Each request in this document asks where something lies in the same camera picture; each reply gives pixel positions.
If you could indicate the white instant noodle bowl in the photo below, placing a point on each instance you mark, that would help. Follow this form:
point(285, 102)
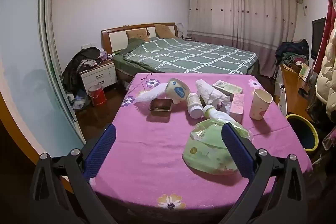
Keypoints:
point(177, 91)

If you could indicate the pink carton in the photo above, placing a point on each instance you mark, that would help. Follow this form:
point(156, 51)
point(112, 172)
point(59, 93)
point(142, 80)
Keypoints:
point(237, 106)

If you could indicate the brown pillow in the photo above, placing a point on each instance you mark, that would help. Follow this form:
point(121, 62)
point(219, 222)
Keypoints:
point(164, 30)
point(136, 34)

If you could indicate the red dotted quilted coat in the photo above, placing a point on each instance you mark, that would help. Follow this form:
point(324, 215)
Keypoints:
point(331, 11)

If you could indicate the green and white carton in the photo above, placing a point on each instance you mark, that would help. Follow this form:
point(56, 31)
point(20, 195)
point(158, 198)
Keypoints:
point(227, 87)

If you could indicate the crumpled white tissue roll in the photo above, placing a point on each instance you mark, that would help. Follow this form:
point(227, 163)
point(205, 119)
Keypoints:
point(207, 92)

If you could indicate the brown plastic tray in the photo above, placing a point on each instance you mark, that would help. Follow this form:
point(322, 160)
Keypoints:
point(160, 108)

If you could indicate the wooden dresser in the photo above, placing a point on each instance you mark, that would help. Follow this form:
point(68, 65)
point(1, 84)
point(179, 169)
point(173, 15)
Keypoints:
point(291, 82)

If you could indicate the dark clothes pile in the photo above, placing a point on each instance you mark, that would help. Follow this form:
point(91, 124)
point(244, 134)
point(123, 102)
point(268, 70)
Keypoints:
point(74, 66)

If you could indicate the pink purple cloth pile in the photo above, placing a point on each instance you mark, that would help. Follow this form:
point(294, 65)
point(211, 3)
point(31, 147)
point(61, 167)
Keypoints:
point(105, 56)

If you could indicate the small bedside table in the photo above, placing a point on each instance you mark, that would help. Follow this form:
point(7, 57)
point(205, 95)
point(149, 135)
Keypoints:
point(187, 38)

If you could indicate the black television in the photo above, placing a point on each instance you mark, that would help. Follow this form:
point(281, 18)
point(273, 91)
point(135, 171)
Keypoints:
point(318, 37)

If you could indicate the sliding door wardrobe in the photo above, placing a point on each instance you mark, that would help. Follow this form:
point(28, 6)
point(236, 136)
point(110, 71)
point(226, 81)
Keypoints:
point(26, 69)

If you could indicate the white bottle with green label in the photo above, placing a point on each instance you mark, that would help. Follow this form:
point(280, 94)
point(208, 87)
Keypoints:
point(218, 115)

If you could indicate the green checked quilt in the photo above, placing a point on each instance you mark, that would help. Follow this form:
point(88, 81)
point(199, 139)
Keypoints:
point(189, 56)

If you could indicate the pale green paper packet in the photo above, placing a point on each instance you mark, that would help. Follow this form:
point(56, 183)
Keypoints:
point(304, 72)

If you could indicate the dark bin with yellow rim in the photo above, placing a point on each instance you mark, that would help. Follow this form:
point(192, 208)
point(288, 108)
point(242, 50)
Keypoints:
point(302, 134)

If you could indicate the cream puffer jacket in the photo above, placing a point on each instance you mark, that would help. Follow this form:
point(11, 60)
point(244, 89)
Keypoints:
point(326, 77)

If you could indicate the white paper cup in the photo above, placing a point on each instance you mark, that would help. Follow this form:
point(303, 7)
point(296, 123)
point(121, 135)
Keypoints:
point(258, 107)

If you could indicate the white nightstand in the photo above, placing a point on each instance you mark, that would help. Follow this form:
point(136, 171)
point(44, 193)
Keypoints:
point(99, 77)

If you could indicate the plastic bags heap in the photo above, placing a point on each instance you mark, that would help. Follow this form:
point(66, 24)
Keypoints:
point(78, 102)

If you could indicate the red bucket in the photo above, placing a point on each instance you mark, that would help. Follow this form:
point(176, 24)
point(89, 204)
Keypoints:
point(97, 98)

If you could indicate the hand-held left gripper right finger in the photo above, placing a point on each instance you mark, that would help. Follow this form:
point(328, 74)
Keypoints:
point(237, 150)

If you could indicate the mixed clothes pile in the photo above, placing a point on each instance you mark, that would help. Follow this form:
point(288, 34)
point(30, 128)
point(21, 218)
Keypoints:
point(291, 52)

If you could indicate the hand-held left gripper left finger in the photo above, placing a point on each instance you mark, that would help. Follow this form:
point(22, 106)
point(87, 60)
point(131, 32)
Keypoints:
point(101, 150)

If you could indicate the wooden bed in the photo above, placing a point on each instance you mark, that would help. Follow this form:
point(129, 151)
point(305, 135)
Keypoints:
point(115, 40)

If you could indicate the pink and white curtain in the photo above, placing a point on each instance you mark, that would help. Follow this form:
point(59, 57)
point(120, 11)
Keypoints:
point(236, 16)

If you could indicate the white pill bottle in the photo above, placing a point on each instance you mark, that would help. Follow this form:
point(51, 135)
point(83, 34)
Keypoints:
point(194, 106)

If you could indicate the pink floral tablecloth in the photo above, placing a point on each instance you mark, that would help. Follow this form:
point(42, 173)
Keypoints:
point(157, 150)

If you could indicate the white wall socket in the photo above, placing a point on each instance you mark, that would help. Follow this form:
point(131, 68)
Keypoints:
point(86, 45)

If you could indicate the green plastic wipes packet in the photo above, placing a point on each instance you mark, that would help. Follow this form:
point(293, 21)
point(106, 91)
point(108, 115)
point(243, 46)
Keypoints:
point(207, 150)

